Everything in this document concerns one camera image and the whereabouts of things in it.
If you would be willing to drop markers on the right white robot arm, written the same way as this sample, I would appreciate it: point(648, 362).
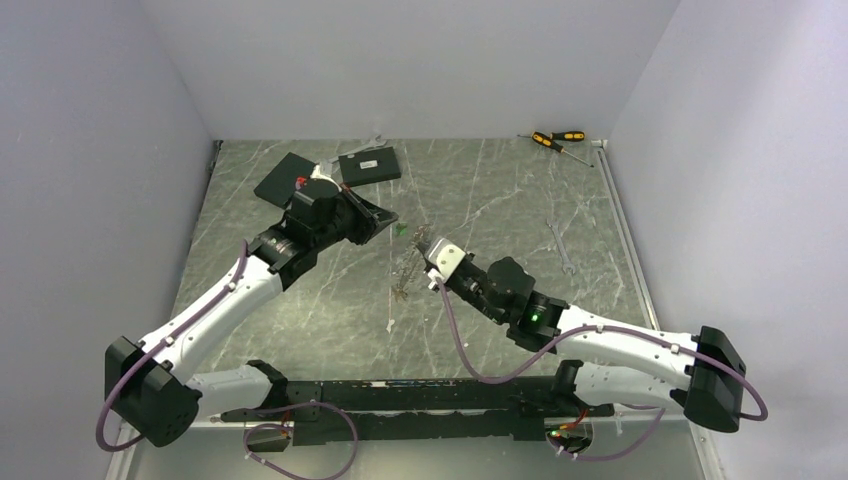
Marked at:
point(601, 361)

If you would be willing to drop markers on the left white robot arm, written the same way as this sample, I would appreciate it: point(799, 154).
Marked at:
point(153, 390)

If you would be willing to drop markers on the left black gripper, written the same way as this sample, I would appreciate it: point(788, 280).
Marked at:
point(371, 219)

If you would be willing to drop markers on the yellow black screwdriver rear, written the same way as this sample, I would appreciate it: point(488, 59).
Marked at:
point(567, 136)

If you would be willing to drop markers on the large metal keyring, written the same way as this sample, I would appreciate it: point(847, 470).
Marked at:
point(409, 264)

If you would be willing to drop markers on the silver wrench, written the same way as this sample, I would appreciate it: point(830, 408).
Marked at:
point(567, 266)
point(373, 143)

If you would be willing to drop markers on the silver wrench at back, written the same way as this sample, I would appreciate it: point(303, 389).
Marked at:
point(373, 143)

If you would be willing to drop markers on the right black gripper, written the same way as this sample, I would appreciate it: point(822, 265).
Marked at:
point(422, 248)

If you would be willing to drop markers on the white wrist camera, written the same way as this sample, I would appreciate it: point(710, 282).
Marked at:
point(317, 174)
point(442, 257)

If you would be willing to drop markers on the yellow black screwdriver front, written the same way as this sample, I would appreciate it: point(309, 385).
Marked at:
point(560, 148)

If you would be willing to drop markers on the black flat box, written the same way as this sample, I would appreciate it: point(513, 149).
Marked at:
point(277, 187)

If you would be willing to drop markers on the silver wrench on right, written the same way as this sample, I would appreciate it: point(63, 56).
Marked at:
point(567, 266)

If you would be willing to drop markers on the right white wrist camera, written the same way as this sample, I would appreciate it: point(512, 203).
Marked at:
point(442, 257)

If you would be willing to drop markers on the yellow black screwdriver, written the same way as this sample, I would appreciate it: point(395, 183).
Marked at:
point(560, 148)
point(567, 136)

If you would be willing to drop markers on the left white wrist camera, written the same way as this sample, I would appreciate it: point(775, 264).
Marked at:
point(317, 174)

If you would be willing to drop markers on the black box with label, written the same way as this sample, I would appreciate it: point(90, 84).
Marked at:
point(369, 167)

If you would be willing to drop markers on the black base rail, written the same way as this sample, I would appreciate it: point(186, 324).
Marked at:
point(320, 412)

